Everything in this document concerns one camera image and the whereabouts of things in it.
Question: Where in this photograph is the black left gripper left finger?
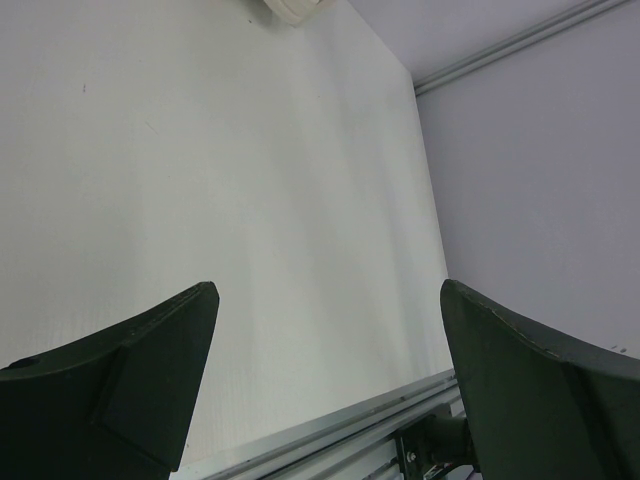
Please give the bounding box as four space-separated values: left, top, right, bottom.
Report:
1 282 218 479

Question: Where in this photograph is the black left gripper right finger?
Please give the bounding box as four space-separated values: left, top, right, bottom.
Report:
440 280 639 479

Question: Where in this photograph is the beige lace sneaker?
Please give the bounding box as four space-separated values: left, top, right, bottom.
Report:
264 0 335 27

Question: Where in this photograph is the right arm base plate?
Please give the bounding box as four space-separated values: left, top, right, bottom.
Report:
394 413 479 479

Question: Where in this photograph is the aluminium mounting rail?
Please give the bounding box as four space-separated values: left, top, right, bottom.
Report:
170 370 462 479

